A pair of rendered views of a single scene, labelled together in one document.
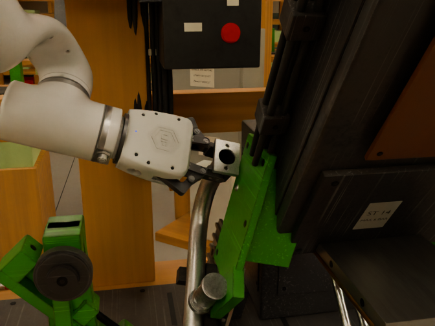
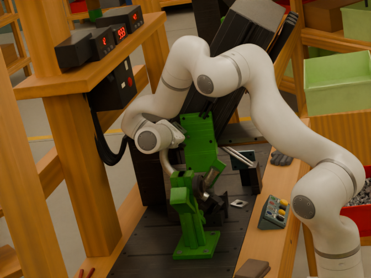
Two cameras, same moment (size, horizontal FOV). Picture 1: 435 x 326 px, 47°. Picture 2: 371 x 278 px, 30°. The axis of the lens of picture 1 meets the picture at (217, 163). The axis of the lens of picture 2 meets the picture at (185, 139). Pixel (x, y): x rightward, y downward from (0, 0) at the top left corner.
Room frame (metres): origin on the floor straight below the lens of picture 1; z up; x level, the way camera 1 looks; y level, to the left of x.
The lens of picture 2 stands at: (-0.36, 1.97, 2.04)
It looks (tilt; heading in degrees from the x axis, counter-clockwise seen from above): 21 degrees down; 298
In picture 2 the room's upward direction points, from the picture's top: 12 degrees counter-clockwise
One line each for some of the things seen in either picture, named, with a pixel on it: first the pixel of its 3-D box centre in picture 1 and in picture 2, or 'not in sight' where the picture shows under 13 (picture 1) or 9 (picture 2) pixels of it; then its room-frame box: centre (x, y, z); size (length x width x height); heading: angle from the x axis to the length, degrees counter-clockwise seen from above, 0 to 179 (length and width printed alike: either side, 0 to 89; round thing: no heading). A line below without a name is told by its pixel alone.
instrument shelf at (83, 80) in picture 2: not in sight; (101, 49); (1.01, -0.08, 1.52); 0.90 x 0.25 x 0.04; 100
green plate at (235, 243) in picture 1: (263, 210); (201, 138); (0.68, -0.07, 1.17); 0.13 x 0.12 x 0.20; 100
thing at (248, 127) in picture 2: (369, 247); (222, 135); (0.67, -0.22, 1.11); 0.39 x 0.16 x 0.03; 10
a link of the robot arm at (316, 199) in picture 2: not in sight; (325, 212); (0.11, 0.46, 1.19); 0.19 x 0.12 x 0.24; 71
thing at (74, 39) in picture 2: not in sight; (75, 49); (0.92, 0.20, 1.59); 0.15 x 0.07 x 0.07; 100
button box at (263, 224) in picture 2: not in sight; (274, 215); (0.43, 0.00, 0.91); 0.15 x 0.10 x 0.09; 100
